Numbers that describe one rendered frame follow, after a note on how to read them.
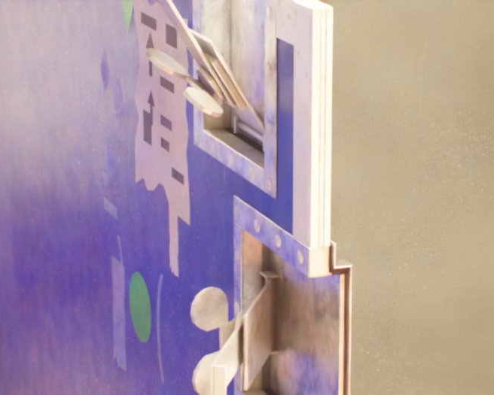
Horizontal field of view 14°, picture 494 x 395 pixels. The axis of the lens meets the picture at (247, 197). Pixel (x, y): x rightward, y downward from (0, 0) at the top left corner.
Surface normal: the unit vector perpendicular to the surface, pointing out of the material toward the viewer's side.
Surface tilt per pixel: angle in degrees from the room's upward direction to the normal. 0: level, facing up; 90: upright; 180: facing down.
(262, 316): 90
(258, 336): 90
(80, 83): 90
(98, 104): 90
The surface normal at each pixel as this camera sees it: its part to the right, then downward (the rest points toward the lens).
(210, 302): 0.65, 0.25
